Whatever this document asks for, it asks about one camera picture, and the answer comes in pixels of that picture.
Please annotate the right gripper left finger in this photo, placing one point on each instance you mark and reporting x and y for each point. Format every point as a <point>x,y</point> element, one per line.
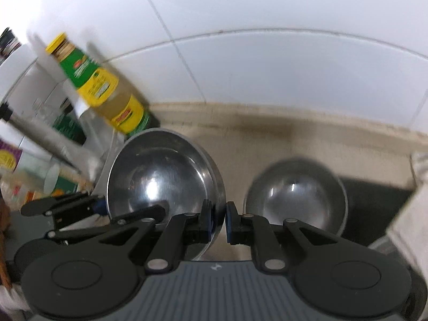
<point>180,232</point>

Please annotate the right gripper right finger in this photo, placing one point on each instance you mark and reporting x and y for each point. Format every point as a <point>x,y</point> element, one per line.
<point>255,232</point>

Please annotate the medium steel bowl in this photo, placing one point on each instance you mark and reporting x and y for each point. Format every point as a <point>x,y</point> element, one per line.
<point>163,167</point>

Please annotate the small steel bowl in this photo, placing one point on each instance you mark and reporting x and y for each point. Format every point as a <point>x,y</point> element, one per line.
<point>299,188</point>

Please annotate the clear plastic bag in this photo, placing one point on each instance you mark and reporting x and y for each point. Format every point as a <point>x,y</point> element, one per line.
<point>94,159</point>

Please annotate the green label seasoning jar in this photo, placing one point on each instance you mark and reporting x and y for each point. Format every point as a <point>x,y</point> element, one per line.
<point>67,123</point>

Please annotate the white dish cloth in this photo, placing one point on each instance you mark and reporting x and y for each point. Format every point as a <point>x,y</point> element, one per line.
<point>408,230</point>

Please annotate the yellow label oil bottle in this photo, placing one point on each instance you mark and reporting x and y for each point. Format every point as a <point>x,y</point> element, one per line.
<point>101,89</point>

